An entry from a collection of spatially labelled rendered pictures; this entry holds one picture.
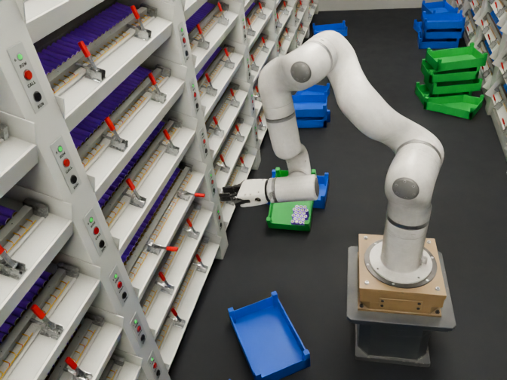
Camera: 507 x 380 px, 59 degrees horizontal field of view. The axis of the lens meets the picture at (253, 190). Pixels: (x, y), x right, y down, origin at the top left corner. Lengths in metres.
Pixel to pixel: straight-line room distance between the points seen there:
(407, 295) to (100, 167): 0.94
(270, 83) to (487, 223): 1.37
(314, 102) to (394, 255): 1.79
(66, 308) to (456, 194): 1.88
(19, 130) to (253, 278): 1.27
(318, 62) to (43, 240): 0.73
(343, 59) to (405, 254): 0.59
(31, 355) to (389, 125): 0.98
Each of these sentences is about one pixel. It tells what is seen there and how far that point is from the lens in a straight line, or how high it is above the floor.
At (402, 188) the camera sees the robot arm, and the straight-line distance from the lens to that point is 1.17.
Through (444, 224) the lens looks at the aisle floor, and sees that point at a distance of 2.24.
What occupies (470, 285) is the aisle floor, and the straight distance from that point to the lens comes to 2.00.
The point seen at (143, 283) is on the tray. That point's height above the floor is 0.49.
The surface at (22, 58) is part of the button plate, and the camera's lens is 0.92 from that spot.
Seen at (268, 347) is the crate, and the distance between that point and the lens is 1.74.
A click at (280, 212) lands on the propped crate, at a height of 0.03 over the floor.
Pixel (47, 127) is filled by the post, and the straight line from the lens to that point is 0.96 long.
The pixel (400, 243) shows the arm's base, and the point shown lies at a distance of 1.37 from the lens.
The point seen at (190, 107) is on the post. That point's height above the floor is 0.77.
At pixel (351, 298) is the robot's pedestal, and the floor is 0.28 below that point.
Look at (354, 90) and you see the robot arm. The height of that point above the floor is 0.95.
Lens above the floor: 1.47
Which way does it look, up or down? 38 degrees down
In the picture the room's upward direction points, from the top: 7 degrees counter-clockwise
